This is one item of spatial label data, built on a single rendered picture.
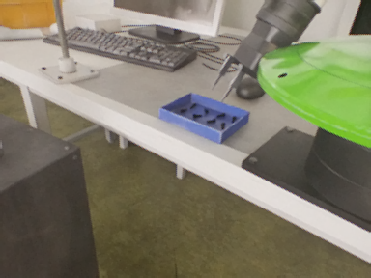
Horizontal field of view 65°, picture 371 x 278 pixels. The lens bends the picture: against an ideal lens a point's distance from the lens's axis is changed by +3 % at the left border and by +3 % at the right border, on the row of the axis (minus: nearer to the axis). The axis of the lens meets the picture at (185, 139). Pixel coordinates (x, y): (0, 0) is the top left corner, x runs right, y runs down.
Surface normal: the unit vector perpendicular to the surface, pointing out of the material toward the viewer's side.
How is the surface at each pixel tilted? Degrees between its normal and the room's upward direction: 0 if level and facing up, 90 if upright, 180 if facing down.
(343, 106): 24
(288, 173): 0
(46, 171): 90
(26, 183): 90
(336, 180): 90
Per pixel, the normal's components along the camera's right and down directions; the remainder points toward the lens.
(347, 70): -0.22, -0.76
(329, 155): -0.95, 0.11
